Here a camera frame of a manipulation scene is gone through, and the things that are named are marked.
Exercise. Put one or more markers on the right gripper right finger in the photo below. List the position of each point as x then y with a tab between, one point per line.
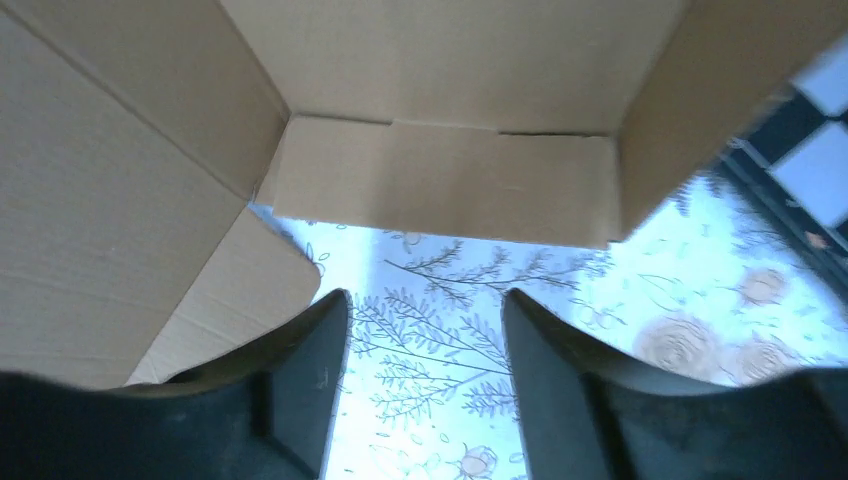
590	411

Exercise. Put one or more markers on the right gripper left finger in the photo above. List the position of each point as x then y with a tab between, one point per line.
261	411

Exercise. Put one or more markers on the cardboard box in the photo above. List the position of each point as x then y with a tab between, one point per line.
134	134

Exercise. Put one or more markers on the black white chessboard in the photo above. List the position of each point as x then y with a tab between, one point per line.
792	164

